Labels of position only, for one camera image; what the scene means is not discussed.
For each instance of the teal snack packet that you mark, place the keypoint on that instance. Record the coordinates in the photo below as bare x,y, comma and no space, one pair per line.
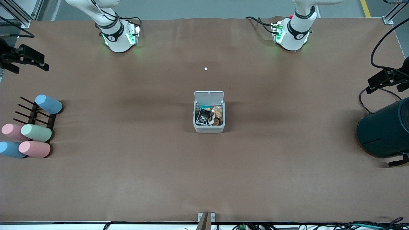
206,108

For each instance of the black cup rack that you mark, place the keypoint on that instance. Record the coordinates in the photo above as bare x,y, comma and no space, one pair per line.
35,116

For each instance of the blue plastic cup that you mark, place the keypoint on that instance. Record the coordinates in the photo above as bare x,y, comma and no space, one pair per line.
48,104
11,150

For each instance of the pink plastic cup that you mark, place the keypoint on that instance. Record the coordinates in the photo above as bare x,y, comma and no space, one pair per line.
11,131
34,149

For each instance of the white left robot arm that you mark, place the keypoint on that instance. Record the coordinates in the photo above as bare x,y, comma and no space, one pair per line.
295,35

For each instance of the brown snacks in clear wrapper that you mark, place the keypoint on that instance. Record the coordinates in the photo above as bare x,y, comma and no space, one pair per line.
218,113

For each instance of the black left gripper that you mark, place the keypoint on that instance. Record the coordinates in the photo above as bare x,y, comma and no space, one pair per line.
395,76

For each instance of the green plastic cup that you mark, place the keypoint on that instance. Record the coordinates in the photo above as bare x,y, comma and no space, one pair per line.
36,133

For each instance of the green terminal connector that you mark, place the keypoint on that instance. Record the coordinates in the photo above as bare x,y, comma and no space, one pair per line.
243,227

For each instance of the black tissue pack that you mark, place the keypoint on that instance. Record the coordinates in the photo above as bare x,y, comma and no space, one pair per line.
203,117

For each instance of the aluminium corner bracket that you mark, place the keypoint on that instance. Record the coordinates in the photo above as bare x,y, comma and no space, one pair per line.
388,19

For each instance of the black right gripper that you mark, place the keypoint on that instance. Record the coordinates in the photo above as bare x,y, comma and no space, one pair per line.
9,56

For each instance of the brown table cover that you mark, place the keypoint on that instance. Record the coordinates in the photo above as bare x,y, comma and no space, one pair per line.
159,179

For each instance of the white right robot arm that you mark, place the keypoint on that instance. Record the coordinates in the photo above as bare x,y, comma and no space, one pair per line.
116,35

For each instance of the white square lidded bin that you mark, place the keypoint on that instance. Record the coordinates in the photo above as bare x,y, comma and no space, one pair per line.
209,128

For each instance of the dark teal round container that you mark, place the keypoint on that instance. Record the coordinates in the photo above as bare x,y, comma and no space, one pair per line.
386,131

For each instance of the metal table edge bracket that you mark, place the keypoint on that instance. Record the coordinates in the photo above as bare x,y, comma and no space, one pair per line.
206,218

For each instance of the aluminium frame profile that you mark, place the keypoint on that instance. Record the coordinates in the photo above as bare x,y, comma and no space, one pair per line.
22,16

